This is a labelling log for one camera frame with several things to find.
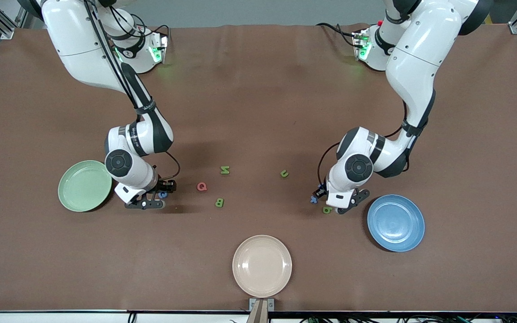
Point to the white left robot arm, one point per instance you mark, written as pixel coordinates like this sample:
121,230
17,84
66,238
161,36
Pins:
420,45

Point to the white table edge rail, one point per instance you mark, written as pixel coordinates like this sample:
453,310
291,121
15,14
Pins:
61,317

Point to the brown table cover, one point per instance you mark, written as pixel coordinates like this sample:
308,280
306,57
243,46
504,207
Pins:
258,112

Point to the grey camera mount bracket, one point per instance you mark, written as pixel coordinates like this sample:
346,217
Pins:
261,309

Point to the blue foam letter x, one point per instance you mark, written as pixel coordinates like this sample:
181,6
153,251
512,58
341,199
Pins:
313,201

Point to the beige plate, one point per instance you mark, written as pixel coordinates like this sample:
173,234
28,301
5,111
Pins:
262,266

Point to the pink foam letter Q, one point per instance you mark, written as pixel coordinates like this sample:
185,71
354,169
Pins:
198,186

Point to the green foam letter u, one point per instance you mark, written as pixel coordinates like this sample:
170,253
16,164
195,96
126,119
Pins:
282,172

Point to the green foam letter N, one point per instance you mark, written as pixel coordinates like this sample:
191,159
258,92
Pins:
225,170

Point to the light green plate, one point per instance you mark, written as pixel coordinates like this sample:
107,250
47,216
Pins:
83,186

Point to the green foam letter b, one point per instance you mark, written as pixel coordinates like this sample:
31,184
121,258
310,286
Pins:
324,209
219,202

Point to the blue plate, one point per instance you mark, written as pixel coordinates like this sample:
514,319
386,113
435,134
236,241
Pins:
395,223

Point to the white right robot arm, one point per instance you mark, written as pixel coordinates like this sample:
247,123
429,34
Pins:
83,45

